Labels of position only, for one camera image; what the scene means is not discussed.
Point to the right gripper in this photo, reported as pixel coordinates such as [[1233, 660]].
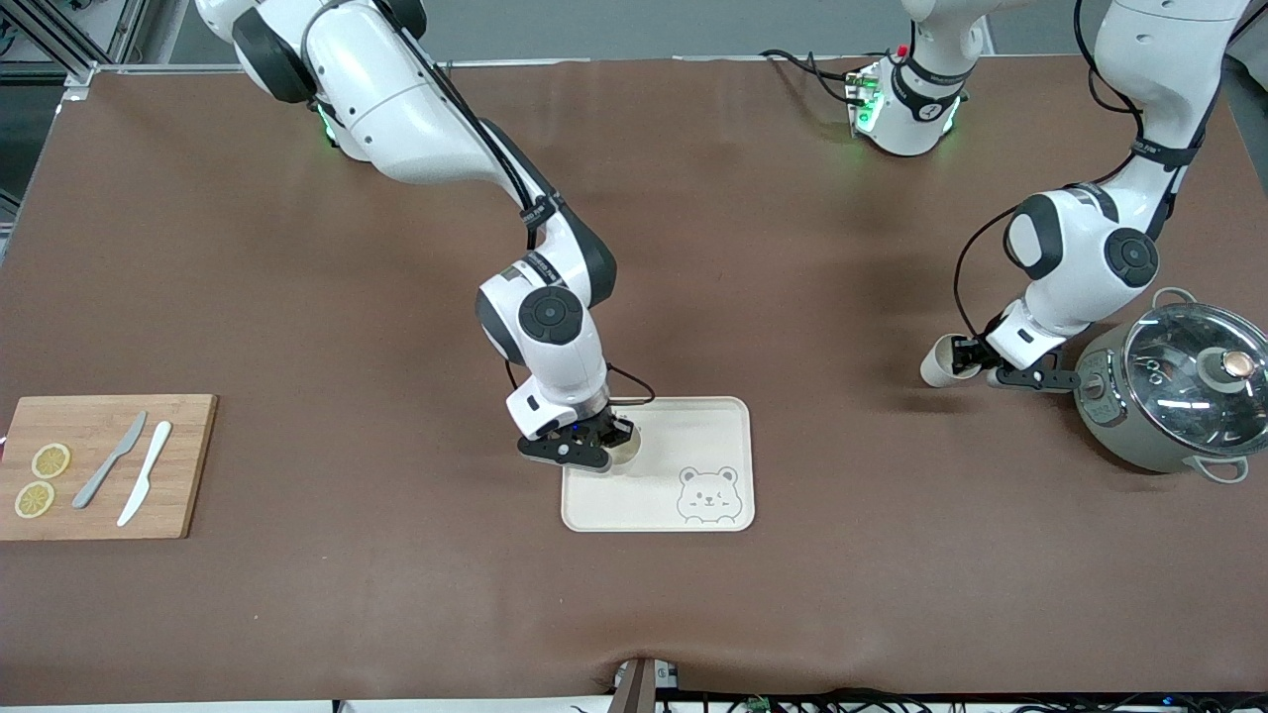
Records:
[[606, 430]]

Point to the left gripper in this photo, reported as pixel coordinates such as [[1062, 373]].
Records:
[[969, 353]]

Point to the white IKEA cup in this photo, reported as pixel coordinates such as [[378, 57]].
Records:
[[627, 454], [936, 368]]

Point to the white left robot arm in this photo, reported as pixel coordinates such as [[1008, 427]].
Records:
[[1080, 248]]

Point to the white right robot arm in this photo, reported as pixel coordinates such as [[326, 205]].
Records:
[[406, 109]]

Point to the cream bear print tray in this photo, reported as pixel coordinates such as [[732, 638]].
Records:
[[664, 510]]

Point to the grey-green electric pot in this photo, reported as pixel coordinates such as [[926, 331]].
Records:
[[1119, 416]]

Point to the brown table mat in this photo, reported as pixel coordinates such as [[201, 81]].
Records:
[[792, 297]]

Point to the glass pot lid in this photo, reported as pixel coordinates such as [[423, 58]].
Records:
[[1189, 366]]

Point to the bamboo cutting board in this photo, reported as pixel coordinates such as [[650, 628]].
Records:
[[188, 475]]

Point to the white plastic knife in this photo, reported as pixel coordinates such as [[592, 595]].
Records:
[[146, 473]]

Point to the grey plastic knife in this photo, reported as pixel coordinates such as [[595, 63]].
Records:
[[109, 460]]

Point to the lemon slice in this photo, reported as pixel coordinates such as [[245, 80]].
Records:
[[51, 460], [35, 500]]

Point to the metal camera mount clamp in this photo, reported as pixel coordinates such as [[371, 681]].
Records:
[[639, 685]]

